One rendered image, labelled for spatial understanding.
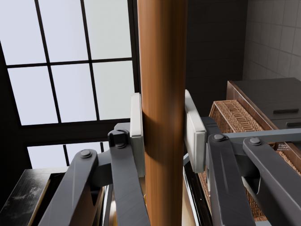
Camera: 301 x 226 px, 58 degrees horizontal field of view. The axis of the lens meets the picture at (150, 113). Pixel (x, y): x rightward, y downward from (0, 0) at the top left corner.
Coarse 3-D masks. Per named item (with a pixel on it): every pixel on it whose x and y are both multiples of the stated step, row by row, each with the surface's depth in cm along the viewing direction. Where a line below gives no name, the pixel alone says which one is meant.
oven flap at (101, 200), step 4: (104, 188) 173; (104, 192) 169; (100, 200) 167; (100, 204) 164; (100, 208) 161; (96, 212) 160; (100, 212) 158; (96, 216) 157; (100, 216) 152; (96, 220) 154; (100, 220) 150; (92, 224) 152; (96, 224) 151
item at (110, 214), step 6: (108, 192) 155; (108, 198) 150; (114, 198) 156; (108, 204) 146; (114, 204) 153; (108, 210) 142; (114, 210) 150; (108, 216) 139; (114, 216) 147; (108, 222) 135; (114, 222) 144
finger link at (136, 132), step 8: (136, 96) 21; (136, 104) 19; (136, 112) 18; (136, 120) 17; (136, 128) 16; (136, 136) 16; (136, 144) 16; (136, 152) 16; (144, 152) 18; (136, 160) 16; (144, 160) 16; (144, 168) 16
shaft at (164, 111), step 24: (144, 0) 15; (168, 0) 15; (144, 24) 16; (168, 24) 15; (144, 48) 16; (168, 48) 16; (144, 72) 17; (168, 72) 17; (144, 96) 18; (168, 96) 17; (144, 120) 19; (168, 120) 18; (144, 144) 20; (168, 144) 19; (168, 168) 20; (168, 192) 20; (168, 216) 21
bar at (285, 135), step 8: (296, 128) 119; (232, 136) 116; (240, 136) 116; (248, 136) 116; (256, 136) 116; (264, 136) 116; (272, 136) 116; (280, 136) 116; (288, 136) 116; (296, 136) 117; (184, 160) 120; (256, 224) 75; (264, 224) 74
